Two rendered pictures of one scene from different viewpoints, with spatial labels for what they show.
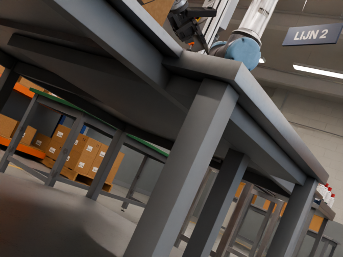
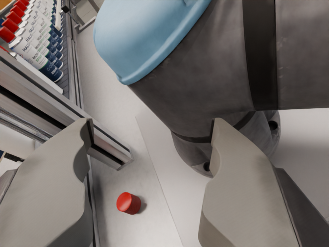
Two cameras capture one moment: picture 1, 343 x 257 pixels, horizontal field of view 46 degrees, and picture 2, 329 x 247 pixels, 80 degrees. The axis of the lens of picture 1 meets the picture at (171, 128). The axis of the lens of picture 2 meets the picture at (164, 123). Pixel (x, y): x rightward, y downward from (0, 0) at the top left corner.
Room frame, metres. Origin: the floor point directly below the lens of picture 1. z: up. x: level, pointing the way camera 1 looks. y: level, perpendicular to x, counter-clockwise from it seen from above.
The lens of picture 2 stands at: (1.39, 0.05, 1.16)
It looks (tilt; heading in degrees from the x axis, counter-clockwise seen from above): 48 degrees down; 335
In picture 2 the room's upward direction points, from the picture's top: 40 degrees counter-clockwise
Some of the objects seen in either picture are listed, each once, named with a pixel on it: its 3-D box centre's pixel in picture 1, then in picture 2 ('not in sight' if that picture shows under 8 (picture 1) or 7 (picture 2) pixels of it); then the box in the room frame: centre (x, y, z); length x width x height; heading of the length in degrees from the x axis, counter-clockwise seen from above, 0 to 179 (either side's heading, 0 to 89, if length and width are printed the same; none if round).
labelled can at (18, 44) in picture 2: not in sight; (33, 56); (2.16, -0.11, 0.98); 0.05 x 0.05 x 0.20
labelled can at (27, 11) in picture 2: not in sight; (39, 25); (2.40, -0.29, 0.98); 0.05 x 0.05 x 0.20
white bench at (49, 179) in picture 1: (107, 171); not in sight; (4.01, 0.39, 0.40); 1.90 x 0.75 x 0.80; 144
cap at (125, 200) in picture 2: not in sight; (128, 203); (1.62, 0.09, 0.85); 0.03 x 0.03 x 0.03
